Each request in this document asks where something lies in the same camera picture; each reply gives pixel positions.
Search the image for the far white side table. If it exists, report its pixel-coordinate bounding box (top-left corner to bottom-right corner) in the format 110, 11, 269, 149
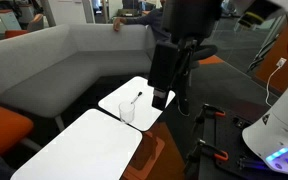
98, 76, 162, 131

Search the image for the white side table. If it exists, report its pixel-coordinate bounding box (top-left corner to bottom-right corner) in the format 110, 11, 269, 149
11, 109, 142, 180
98, 76, 162, 131

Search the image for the orange chair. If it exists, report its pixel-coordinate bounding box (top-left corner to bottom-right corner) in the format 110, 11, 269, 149
0, 107, 34, 155

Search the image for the orange black clamp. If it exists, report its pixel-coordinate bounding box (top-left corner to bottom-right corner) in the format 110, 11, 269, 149
195, 104, 226, 124
186, 138, 229, 165

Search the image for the person in dark shirt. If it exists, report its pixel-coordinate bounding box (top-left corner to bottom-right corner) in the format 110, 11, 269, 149
113, 0, 171, 41

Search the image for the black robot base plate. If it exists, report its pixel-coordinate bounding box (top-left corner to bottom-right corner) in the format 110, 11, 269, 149
213, 108, 288, 176

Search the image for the clear glass cup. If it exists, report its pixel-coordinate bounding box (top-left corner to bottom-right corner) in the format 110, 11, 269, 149
118, 101, 135, 124

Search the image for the white wall charger cable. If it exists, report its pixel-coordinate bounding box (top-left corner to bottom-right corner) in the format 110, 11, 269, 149
265, 57, 288, 108

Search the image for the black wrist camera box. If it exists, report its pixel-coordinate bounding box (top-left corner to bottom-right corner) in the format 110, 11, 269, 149
148, 41, 178, 91

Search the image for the near white side table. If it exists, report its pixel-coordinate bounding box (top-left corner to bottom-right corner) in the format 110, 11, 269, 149
11, 109, 142, 180

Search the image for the grey corner sofa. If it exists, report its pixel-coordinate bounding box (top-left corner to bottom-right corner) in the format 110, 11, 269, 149
0, 24, 156, 118

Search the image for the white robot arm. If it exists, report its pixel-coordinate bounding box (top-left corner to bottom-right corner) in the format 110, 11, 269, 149
148, 0, 288, 174

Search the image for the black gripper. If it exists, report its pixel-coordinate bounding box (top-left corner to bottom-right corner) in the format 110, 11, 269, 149
162, 0, 222, 44

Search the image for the black and silver pen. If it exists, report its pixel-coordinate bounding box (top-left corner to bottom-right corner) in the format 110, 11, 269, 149
131, 92, 143, 104

